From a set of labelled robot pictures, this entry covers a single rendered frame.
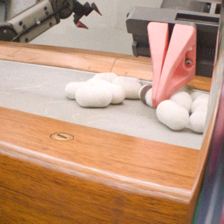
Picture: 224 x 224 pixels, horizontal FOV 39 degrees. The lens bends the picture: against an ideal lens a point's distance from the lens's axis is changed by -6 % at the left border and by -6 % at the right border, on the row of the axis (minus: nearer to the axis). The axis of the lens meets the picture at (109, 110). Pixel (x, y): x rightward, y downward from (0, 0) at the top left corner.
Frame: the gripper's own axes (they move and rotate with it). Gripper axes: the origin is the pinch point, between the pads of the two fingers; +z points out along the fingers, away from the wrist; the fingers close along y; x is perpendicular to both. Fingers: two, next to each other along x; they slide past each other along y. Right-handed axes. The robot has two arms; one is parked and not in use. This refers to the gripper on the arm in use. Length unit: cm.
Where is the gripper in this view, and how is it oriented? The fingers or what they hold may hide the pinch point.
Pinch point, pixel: (158, 97)
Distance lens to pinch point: 29.9
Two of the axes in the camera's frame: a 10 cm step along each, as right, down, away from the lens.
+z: -3.3, 7.7, -5.4
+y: 9.3, 1.7, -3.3
